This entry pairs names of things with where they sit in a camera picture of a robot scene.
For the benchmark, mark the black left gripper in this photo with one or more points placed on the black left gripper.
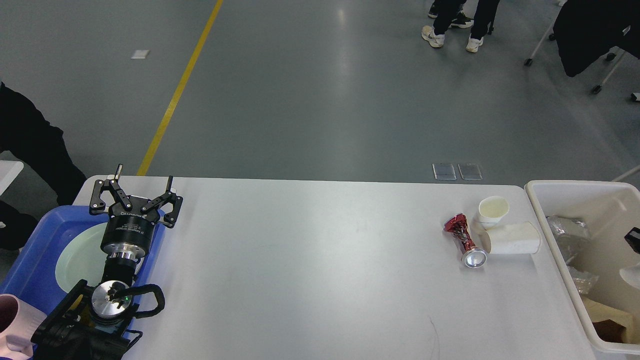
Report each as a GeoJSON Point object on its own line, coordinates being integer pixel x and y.
{"type": "Point", "coordinates": [129, 232]}

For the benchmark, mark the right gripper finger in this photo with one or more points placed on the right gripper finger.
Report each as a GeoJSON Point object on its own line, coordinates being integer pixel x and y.
{"type": "Point", "coordinates": [632, 238]}

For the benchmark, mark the white foam container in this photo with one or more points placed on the white foam container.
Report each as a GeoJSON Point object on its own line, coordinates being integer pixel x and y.
{"type": "Point", "coordinates": [631, 275]}

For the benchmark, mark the green plate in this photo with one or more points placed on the green plate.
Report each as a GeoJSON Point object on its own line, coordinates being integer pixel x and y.
{"type": "Point", "coordinates": [82, 259]}

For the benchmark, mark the brown paper bag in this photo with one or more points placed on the brown paper bag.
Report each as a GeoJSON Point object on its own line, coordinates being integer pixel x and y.
{"type": "Point", "coordinates": [611, 325]}

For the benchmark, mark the white paper cup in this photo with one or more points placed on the white paper cup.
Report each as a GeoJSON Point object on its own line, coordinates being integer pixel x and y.
{"type": "Point", "coordinates": [511, 239]}
{"type": "Point", "coordinates": [490, 212]}

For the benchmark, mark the pink ribbed mug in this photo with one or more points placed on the pink ribbed mug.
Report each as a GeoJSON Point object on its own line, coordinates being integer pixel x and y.
{"type": "Point", "coordinates": [18, 322]}

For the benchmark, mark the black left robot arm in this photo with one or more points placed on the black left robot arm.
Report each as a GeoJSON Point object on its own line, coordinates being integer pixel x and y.
{"type": "Point", "coordinates": [92, 322]}

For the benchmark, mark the white plastic bin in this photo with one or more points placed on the white plastic bin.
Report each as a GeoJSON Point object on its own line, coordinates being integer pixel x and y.
{"type": "Point", "coordinates": [610, 210]}

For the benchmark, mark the small white side table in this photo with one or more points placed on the small white side table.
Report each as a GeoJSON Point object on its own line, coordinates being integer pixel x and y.
{"type": "Point", "coordinates": [9, 171]}

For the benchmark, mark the red snack wrapper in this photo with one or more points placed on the red snack wrapper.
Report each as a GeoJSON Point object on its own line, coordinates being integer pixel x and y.
{"type": "Point", "coordinates": [472, 256]}

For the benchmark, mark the right floor plate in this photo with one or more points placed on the right floor plate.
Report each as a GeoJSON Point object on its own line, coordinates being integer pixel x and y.
{"type": "Point", "coordinates": [470, 171]}

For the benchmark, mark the floor plate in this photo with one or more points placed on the floor plate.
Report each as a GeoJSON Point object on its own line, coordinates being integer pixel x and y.
{"type": "Point", "coordinates": [470, 171]}
{"type": "Point", "coordinates": [444, 171]}

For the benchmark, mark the left floor plate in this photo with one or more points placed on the left floor plate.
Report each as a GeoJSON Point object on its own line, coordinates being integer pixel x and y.
{"type": "Point", "coordinates": [444, 171]}

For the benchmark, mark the chair with black jacket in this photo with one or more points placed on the chair with black jacket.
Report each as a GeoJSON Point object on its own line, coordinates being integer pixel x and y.
{"type": "Point", "coordinates": [585, 30]}

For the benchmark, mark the person in black trousers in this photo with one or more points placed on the person in black trousers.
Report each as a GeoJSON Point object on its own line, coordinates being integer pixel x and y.
{"type": "Point", "coordinates": [449, 13]}

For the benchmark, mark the person with dark sneakers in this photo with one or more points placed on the person with dark sneakers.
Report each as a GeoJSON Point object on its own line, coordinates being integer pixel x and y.
{"type": "Point", "coordinates": [461, 20]}

